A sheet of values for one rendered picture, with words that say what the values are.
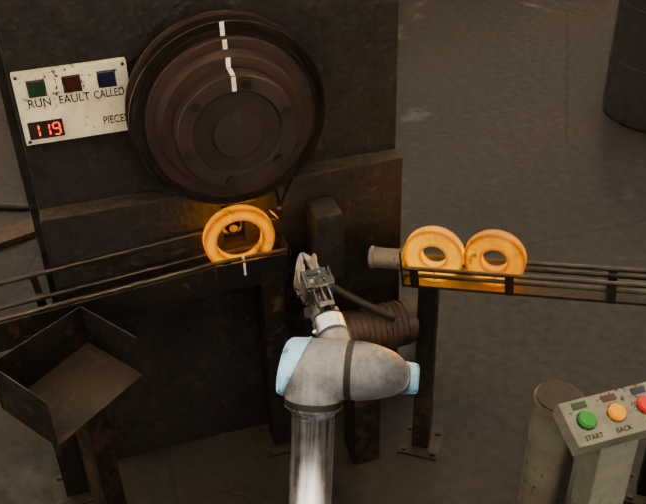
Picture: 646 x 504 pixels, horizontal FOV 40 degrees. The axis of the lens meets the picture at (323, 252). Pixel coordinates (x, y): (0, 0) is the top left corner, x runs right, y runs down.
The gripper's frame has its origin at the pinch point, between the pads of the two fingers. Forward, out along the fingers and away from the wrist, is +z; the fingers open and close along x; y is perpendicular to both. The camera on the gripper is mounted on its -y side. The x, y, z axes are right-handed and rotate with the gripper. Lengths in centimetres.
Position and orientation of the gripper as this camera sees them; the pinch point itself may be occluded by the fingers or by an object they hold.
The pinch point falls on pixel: (303, 258)
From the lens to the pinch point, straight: 224.1
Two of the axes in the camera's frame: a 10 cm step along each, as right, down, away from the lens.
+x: -9.6, 1.9, -2.3
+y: 0.7, -6.2, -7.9
